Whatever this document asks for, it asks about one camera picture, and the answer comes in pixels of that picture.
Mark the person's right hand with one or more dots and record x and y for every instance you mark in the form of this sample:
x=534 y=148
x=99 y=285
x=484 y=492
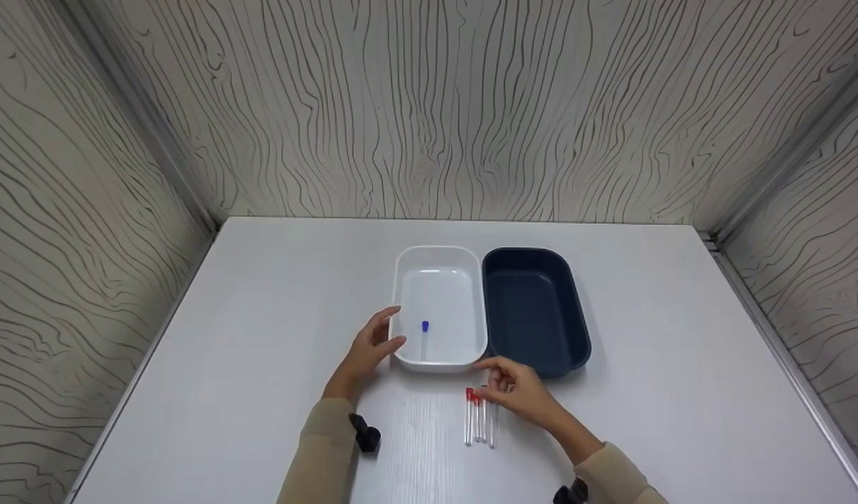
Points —
x=530 y=397

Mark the person's left hand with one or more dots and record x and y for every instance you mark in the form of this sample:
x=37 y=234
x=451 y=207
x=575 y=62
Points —
x=362 y=360

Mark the person's left thumb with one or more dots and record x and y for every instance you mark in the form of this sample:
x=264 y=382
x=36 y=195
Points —
x=392 y=346

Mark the person's left index finger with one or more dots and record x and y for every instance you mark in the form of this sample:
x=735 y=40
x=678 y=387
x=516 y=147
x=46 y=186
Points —
x=385 y=316

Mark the person's right fingers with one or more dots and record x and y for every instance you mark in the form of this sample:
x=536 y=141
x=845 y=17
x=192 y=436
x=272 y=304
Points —
x=497 y=376

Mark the person's left forearm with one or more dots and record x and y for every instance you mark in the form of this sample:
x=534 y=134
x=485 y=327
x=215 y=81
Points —
x=320 y=455

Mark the person's right forearm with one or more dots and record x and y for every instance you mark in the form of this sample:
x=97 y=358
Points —
x=614 y=472

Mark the blue capped test tube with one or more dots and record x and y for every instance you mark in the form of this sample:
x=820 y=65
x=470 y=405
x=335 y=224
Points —
x=424 y=337

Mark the red capped test tube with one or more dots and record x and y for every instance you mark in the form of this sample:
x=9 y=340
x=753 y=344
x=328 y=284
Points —
x=483 y=424
x=476 y=423
x=468 y=420
x=492 y=428

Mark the white plastic tray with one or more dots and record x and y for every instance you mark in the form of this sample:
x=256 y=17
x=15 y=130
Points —
x=443 y=294

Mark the dark blue plastic tray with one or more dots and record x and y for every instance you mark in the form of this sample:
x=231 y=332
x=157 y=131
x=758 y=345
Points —
x=534 y=308

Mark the black wrist band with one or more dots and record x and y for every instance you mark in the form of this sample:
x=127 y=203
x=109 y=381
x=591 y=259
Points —
x=365 y=433
x=572 y=493

